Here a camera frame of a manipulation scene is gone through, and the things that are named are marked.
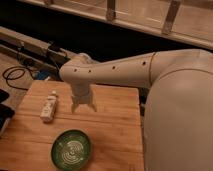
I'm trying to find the blue object on floor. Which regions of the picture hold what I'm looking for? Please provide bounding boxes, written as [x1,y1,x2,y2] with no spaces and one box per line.
[34,70,49,80]

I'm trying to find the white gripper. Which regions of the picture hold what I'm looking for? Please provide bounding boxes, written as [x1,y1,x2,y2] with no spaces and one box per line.
[71,84,97,113]

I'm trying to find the black power adapter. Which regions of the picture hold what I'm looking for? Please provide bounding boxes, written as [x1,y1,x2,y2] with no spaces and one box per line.
[46,42,62,55]

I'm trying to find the metal window rail frame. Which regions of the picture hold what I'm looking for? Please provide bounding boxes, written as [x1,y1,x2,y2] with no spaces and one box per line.
[19,0,213,50]

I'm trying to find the black device at left edge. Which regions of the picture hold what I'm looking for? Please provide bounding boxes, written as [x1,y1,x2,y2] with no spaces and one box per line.
[0,89,15,136]

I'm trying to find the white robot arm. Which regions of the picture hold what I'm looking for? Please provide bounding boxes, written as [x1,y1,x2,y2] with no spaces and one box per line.
[60,49,213,171]

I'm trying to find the black coiled cable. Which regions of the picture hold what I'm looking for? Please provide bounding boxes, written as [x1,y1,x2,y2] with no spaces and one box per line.
[2,65,34,91]

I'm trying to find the small white bottle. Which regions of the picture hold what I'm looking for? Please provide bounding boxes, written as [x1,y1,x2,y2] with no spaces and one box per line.
[40,91,58,123]

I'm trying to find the green ceramic bowl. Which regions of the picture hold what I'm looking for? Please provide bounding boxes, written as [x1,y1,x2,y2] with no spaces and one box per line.
[51,130,92,171]

